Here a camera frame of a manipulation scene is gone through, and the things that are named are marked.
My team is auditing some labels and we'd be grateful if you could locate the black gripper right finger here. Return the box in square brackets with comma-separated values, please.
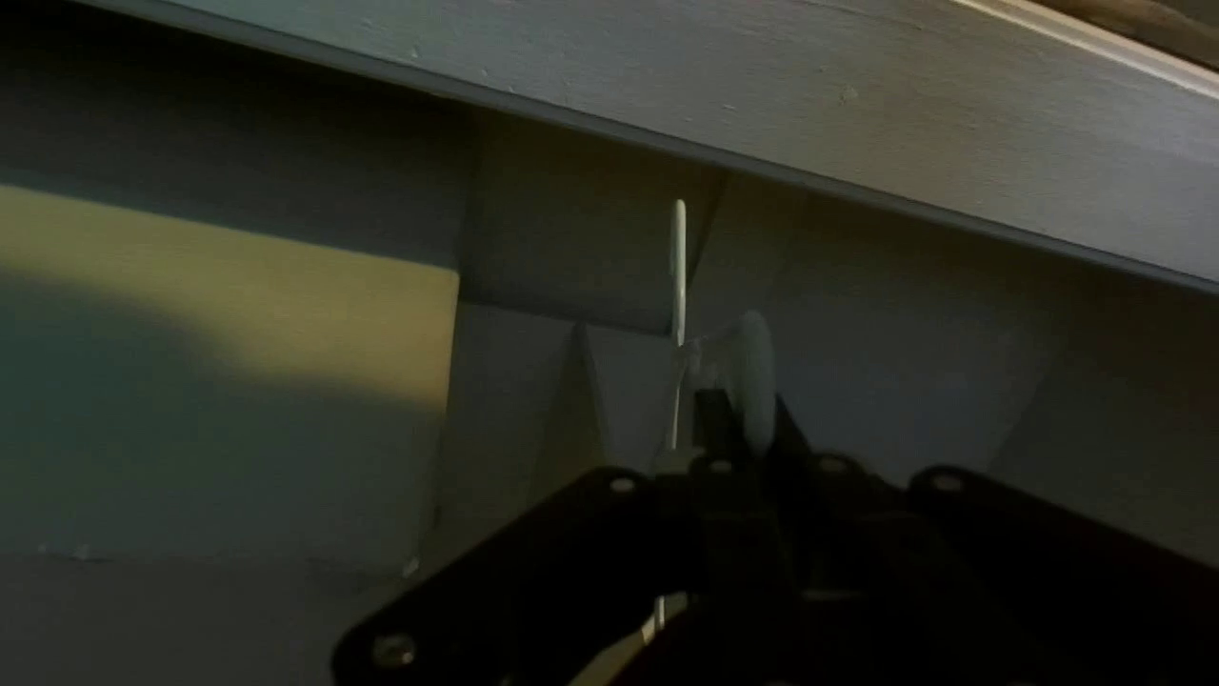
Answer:
[749, 393, 1219, 686]

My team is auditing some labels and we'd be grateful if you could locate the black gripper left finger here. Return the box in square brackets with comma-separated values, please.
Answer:
[331, 386, 753, 686]

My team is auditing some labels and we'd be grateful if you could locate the white shelf support panel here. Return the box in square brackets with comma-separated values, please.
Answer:
[423, 116, 727, 567]

